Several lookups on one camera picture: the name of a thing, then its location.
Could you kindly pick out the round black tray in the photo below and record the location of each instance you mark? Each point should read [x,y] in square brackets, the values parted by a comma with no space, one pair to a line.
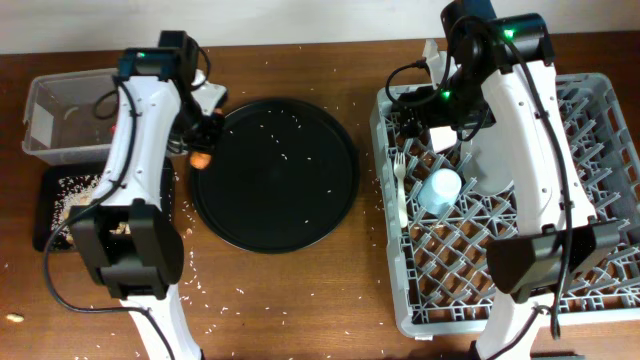
[284,174]

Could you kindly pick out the rice and peanut waste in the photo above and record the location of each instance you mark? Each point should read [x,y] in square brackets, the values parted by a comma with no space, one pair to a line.
[72,191]

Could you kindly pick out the blue cup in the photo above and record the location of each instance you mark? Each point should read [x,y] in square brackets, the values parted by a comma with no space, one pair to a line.
[439,191]

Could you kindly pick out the white plastic fork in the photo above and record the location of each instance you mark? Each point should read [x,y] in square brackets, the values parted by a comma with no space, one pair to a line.
[399,169]

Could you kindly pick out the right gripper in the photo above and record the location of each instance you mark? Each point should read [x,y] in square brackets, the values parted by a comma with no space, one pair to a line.
[425,99]

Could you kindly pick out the light grey plate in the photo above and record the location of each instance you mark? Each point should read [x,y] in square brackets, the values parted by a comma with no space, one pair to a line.
[487,165]

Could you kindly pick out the grey dishwasher rack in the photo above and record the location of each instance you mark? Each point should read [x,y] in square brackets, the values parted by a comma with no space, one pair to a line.
[440,283]

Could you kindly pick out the black rectangular tray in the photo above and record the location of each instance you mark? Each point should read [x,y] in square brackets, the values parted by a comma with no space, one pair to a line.
[64,241]

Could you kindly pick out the pink bowl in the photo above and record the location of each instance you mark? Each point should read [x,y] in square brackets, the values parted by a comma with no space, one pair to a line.
[442,138]

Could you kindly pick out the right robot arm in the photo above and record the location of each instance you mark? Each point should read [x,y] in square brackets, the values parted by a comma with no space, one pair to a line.
[495,86]

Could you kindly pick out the orange carrot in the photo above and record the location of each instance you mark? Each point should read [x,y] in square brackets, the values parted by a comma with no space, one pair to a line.
[199,160]

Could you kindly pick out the clear plastic bin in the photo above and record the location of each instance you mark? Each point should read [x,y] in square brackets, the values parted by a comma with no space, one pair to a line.
[61,127]

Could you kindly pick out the peanut on table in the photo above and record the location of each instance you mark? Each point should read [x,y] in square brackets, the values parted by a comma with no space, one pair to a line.
[16,318]

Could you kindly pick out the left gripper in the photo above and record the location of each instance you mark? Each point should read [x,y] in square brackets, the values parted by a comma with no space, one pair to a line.
[210,141]

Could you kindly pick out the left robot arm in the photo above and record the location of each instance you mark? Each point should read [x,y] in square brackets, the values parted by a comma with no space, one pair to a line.
[126,241]

